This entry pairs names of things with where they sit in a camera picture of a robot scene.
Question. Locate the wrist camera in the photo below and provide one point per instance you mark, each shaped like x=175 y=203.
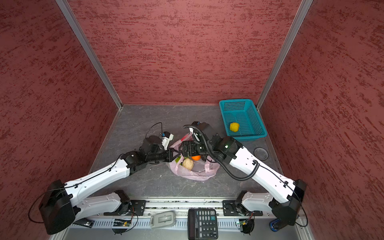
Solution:
x=155 y=144
x=208 y=131

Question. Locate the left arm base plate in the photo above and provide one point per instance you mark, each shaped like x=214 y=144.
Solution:
x=131 y=208

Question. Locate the black calculator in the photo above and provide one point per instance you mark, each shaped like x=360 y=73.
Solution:
x=202 y=224

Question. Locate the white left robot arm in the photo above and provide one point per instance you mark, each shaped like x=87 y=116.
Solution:
x=65 y=203

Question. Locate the circuit board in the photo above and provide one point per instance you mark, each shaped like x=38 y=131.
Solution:
x=122 y=223
x=247 y=226

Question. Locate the grey plastic device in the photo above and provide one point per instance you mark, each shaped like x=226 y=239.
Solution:
x=163 y=220

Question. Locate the orange fruit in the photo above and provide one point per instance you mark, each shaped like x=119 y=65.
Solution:
x=196 y=158

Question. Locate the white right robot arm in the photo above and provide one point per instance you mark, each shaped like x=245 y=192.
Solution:
x=284 y=196

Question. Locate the blue black device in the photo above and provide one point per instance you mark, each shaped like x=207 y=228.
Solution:
x=275 y=225

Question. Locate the aluminium corner post right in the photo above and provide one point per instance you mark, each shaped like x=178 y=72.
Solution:
x=291 y=35

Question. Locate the left circuit board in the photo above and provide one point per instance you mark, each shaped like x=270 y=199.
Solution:
x=122 y=223

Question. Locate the right circuit board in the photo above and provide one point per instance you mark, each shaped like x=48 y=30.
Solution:
x=247 y=226

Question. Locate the black small device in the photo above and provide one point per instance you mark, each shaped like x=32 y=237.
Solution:
x=84 y=223

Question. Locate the beige potato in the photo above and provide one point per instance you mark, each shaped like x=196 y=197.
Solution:
x=188 y=164

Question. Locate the teal plastic perforated basket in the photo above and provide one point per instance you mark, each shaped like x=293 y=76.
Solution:
x=244 y=112

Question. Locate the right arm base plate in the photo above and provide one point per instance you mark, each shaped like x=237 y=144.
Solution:
x=234 y=208

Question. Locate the aluminium corner post left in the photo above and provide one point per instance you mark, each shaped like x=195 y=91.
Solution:
x=79 y=33

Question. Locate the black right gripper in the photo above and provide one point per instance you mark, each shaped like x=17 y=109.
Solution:
x=186 y=143

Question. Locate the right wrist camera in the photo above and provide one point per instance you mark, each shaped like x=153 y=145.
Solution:
x=208 y=131

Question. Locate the tape roll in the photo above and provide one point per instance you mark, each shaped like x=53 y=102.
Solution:
x=261 y=154

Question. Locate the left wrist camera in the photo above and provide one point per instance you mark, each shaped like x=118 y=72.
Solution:
x=155 y=144

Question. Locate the aluminium front rail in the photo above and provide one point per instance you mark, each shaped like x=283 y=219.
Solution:
x=180 y=204

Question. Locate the pink plastic bag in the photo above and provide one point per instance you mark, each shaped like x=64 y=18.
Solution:
x=201 y=170

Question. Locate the yellow fruit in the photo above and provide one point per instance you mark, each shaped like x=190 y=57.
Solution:
x=234 y=127

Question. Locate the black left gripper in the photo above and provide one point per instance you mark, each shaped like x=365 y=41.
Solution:
x=170 y=156

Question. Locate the aluminium corner post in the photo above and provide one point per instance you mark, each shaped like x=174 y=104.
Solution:
x=291 y=35
x=79 y=33

